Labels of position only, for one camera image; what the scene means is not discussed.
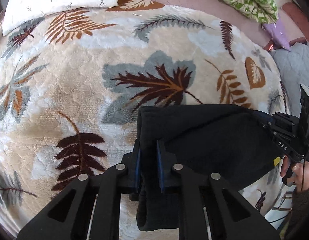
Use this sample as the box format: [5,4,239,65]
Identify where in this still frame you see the person's right hand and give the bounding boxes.
[280,156,309,193]

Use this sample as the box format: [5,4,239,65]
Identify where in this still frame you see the leaf pattern plush blanket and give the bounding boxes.
[0,0,290,239]

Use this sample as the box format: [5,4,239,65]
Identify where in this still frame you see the black pants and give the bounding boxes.
[137,105,283,231]

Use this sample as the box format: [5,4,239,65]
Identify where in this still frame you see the grey quilted blanket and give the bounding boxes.
[271,43,309,116]

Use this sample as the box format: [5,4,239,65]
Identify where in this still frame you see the purple pillow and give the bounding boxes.
[261,18,290,51]

